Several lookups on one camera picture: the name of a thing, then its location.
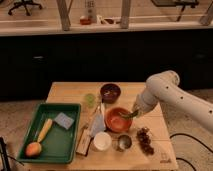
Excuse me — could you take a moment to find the green pepper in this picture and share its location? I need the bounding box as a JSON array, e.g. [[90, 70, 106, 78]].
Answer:
[[119, 110, 138, 119]]

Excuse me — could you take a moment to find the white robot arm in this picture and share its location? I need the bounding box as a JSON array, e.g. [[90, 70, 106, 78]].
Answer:
[[132, 70, 213, 133]]

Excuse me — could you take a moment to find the small metal cup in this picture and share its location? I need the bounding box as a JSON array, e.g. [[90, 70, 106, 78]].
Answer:
[[118, 135, 132, 151]]

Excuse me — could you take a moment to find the green plastic cup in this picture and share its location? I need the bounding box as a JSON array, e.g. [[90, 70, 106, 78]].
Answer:
[[84, 93, 95, 108]]

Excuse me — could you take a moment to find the white paper cup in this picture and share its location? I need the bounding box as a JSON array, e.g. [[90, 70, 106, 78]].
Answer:
[[93, 132, 112, 151]]

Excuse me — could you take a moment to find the orange bowl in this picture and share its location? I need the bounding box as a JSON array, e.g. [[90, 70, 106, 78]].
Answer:
[[104, 107, 132, 133]]

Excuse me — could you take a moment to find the bunch of dark grapes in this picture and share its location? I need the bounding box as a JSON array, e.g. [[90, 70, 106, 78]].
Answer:
[[137, 127, 154, 155]]

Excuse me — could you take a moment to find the dark purple bowl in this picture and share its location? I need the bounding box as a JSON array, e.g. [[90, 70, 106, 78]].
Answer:
[[100, 83, 121, 104]]

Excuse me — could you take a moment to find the wooden block brush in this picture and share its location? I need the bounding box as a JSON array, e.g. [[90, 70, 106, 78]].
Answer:
[[76, 129, 91, 155]]

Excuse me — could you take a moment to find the grey sponge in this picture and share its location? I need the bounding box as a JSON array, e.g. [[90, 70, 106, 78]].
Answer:
[[54, 112, 74, 130]]

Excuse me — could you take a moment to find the green plastic tray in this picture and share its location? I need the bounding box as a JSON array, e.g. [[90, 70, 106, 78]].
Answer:
[[17, 103, 81, 164]]

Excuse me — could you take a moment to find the yellow corn cob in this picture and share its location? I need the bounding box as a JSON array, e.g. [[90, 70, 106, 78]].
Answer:
[[37, 118, 53, 143]]

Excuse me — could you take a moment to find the red bowl on shelf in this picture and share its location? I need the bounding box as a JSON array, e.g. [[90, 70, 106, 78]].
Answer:
[[80, 16, 92, 25]]

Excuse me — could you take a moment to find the white bottle on shelf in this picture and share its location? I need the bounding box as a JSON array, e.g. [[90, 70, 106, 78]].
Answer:
[[85, 0, 97, 23]]

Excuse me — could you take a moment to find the orange fruit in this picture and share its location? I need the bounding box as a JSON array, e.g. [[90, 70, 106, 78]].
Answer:
[[25, 142, 42, 157]]

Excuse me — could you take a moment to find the black stand at left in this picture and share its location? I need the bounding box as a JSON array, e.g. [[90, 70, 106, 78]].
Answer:
[[0, 137, 11, 171]]

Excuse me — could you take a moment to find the black office chair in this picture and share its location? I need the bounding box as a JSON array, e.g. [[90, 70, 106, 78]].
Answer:
[[8, 0, 43, 16]]

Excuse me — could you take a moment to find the black cable on floor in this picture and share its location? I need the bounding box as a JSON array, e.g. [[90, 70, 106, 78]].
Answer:
[[169, 132, 213, 171]]

